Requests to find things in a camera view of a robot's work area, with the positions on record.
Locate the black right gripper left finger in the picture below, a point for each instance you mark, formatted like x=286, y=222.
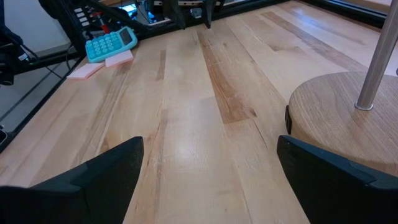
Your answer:
x=77, y=196

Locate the black power strip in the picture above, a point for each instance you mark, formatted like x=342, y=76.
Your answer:
x=81, y=17

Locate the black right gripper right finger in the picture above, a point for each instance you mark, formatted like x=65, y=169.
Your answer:
x=335, y=193

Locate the round wooden lamp base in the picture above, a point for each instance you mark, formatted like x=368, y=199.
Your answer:
x=326, y=118

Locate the teal calculator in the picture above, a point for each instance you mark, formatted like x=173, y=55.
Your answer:
x=109, y=45

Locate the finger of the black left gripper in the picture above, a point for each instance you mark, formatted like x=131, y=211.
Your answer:
x=175, y=12
x=210, y=12

